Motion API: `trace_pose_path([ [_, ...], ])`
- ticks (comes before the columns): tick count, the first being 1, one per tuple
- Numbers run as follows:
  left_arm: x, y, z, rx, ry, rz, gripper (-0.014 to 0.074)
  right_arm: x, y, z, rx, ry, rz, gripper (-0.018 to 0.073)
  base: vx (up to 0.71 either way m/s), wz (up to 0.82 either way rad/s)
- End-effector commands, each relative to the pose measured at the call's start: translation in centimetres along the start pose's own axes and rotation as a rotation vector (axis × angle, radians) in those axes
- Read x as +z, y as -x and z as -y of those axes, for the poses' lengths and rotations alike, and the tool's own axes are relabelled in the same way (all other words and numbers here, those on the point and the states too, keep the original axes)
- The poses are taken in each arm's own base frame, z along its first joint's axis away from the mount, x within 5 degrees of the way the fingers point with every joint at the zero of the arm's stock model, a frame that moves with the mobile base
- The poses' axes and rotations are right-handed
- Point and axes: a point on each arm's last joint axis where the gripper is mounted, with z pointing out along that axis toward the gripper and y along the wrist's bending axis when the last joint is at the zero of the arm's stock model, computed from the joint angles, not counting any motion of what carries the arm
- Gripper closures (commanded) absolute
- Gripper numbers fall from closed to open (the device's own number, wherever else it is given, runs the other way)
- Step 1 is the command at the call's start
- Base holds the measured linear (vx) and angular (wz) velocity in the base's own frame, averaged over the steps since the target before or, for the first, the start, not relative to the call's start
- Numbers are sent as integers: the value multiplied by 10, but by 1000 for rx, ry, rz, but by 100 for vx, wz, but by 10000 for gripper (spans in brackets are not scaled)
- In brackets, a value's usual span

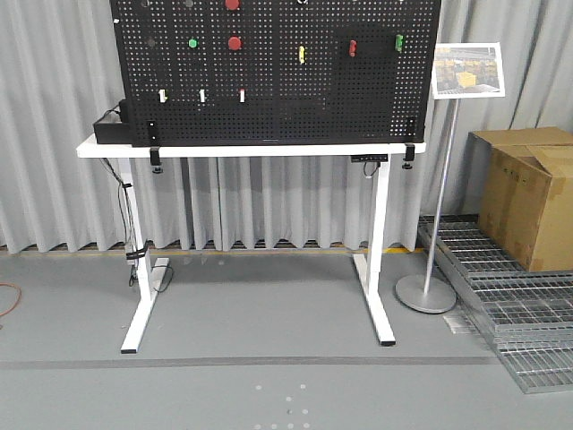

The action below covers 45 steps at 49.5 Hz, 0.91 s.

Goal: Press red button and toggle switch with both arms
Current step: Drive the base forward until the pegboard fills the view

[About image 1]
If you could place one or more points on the lower red push button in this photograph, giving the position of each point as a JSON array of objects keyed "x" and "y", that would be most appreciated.
[{"x": 235, "y": 43}]

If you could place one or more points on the red push button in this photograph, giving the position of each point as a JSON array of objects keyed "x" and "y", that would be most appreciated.
[
  {"x": 232, "y": 5},
  {"x": 235, "y": 43}
]

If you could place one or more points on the upper red push button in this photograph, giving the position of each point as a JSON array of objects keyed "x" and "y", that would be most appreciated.
[{"x": 232, "y": 5}]

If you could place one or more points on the desk height control panel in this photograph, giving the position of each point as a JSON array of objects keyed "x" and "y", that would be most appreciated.
[{"x": 369, "y": 158}]

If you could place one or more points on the right black clamp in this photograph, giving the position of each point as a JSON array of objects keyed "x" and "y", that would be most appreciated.
[{"x": 409, "y": 156}]

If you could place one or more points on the black clamp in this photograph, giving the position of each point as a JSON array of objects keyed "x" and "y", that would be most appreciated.
[
  {"x": 409, "y": 156},
  {"x": 155, "y": 161}
]

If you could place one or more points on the left black clamp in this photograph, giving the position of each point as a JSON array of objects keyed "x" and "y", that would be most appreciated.
[{"x": 155, "y": 161}]

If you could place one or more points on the white standing desk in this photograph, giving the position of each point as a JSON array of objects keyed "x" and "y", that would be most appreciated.
[{"x": 368, "y": 266}]

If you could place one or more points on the black perforated pegboard panel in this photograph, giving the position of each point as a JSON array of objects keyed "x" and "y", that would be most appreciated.
[{"x": 378, "y": 96}]

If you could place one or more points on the black box on desk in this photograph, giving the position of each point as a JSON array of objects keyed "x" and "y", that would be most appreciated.
[{"x": 114, "y": 126}]

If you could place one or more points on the silver sign stand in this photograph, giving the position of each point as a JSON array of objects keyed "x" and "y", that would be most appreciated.
[{"x": 460, "y": 71}]

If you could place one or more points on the cardboard box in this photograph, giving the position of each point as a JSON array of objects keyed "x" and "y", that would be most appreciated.
[{"x": 526, "y": 206}]

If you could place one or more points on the metal floor gratings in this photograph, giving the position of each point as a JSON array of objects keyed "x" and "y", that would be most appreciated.
[{"x": 524, "y": 317}]

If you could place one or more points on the grey curtain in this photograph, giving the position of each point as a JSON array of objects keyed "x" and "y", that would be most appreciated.
[{"x": 60, "y": 72}]

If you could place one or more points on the yellow-based white rocker switch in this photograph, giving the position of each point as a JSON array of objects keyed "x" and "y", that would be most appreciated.
[{"x": 162, "y": 96}]

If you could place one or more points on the red toggle handle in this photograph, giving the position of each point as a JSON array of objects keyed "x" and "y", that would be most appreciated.
[{"x": 352, "y": 48}]

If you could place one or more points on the green toggle handle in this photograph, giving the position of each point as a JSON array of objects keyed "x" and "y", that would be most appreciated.
[{"x": 399, "y": 43}]

